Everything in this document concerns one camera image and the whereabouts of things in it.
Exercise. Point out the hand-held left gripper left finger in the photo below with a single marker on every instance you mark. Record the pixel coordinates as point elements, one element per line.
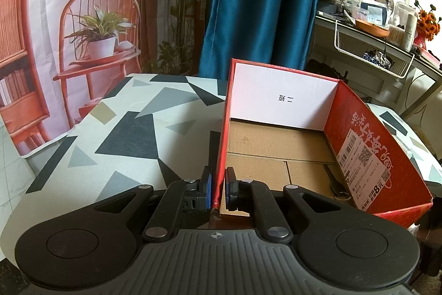
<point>207,189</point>

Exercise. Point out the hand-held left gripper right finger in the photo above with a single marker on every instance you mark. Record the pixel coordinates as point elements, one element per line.
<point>229,189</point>

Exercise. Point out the red cardboard box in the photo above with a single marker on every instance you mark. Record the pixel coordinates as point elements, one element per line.
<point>390,143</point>

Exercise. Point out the geometric patterned tablecloth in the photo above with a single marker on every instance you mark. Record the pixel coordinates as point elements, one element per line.
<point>121,129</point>

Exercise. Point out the black bag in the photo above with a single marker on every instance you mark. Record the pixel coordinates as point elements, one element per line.
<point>321,68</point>

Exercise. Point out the grey dressing desk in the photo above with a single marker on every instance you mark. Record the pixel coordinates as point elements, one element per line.
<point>359,80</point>

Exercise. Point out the blue curtain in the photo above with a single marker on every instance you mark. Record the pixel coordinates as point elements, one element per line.
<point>262,4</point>

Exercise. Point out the blue patterned cloth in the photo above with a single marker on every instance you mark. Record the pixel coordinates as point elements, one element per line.
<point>378,59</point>

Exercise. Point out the dark object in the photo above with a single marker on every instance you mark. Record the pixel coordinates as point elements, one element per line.
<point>433,222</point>

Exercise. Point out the orange bowl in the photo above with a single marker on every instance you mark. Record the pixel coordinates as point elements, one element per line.
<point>371,27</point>

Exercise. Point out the clear box of cotton swabs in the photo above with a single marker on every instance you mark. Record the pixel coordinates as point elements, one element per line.
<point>399,36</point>

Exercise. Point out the clear storage box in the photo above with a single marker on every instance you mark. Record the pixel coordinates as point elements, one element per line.
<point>373,10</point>

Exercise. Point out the white bottle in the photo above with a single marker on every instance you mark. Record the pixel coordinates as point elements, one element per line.
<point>411,29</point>

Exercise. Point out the orange flowers in red vase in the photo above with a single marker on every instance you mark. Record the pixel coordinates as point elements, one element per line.
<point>428,22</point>

